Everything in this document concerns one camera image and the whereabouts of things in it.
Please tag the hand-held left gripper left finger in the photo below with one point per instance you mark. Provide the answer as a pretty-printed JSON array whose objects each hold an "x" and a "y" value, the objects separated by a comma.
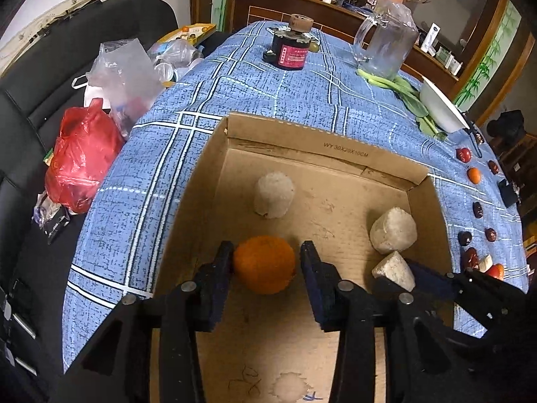
[{"x": 218, "y": 281}]

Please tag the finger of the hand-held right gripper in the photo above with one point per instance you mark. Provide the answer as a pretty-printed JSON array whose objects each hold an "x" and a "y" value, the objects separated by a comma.
[
  {"x": 428, "y": 279},
  {"x": 386, "y": 289}
]

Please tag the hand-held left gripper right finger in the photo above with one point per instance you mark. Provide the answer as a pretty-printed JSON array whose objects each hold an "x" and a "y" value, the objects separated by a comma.
[{"x": 312, "y": 285}]

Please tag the white foam wedge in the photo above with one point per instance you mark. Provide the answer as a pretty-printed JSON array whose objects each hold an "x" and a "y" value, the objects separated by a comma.
[{"x": 394, "y": 270}]

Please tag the orange tangerine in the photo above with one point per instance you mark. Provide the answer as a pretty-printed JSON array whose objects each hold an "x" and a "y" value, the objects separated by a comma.
[{"x": 264, "y": 264}]

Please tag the brown cardboard box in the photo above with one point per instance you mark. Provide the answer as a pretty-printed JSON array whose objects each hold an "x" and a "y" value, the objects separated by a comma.
[{"x": 327, "y": 201}]

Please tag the small orange fruit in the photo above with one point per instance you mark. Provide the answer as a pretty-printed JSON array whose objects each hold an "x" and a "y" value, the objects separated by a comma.
[{"x": 473, "y": 175}]

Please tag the white bowl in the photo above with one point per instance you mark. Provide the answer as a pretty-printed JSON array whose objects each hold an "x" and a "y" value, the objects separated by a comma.
[{"x": 440, "y": 107}]

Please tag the black packet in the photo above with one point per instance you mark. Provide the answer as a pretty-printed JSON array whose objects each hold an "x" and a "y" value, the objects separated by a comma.
[{"x": 54, "y": 224}]

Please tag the red plastic bag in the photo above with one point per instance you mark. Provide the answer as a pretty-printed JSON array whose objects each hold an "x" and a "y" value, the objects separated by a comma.
[{"x": 84, "y": 155}]

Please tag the green leafy vegetable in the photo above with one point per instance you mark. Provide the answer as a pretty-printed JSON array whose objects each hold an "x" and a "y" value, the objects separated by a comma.
[{"x": 405, "y": 88}]

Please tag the blue plaid tablecloth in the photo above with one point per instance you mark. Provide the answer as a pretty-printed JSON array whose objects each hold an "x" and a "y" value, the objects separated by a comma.
[{"x": 251, "y": 88}]

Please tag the green and white boxes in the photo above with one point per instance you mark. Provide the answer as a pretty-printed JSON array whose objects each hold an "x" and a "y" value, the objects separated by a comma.
[{"x": 447, "y": 56}]

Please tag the white plastic bag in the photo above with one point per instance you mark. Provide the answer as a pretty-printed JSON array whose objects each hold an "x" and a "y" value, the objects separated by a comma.
[{"x": 93, "y": 92}]

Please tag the clear plastic bag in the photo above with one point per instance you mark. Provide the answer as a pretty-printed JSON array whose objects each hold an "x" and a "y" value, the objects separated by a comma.
[{"x": 121, "y": 75}]

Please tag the clear plastic packaging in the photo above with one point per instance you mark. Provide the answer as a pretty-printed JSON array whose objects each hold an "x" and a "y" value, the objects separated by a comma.
[{"x": 176, "y": 56}]

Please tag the black jar with brown lid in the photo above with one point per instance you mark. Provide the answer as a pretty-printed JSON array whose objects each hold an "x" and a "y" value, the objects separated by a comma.
[{"x": 289, "y": 52}]

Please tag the clear glass pitcher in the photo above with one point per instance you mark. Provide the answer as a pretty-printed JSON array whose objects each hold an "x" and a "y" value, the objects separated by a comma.
[{"x": 386, "y": 46}]

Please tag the small green fruit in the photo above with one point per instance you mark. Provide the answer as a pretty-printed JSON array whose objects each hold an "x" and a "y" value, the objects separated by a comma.
[{"x": 314, "y": 46}]

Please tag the white tube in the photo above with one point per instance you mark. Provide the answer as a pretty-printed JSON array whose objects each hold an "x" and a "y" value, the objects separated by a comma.
[{"x": 432, "y": 37}]

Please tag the yellow snack box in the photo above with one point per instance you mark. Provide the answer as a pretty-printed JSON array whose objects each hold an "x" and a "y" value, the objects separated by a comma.
[{"x": 197, "y": 31}]

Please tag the black leather sofa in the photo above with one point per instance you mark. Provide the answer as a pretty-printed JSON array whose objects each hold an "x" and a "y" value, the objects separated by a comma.
[{"x": 33, "y": 105}]

